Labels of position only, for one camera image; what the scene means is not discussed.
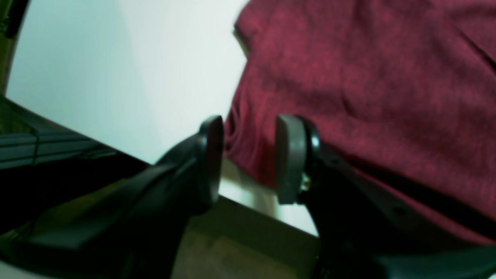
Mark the maroon t-shirt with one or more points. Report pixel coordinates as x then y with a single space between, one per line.
406 86

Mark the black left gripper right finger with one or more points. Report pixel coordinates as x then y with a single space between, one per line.
365 231

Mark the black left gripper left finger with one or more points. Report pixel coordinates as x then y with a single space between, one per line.
135 232

